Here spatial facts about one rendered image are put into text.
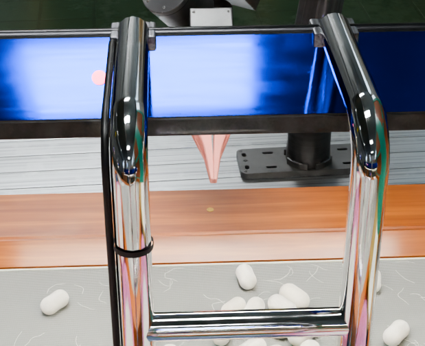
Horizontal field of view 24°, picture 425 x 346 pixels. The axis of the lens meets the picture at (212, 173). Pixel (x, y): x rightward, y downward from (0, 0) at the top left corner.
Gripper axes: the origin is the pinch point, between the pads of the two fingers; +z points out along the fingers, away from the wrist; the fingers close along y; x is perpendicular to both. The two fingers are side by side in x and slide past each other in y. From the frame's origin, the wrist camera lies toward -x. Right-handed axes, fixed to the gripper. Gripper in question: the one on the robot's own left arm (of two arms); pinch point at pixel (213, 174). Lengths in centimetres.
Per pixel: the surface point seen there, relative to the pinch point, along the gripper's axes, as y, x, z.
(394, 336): 17.2, -2.4, 18.1
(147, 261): -5.9, -37.4, 18.2
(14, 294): -21.5, 5.6, 11.1
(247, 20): 23, 227, -134
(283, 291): 7.0, 2.4, 12.3
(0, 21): -66, 228, -136
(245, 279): 3.2, 4.0, 10.6
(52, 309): -17.0, 2.0, 13.7
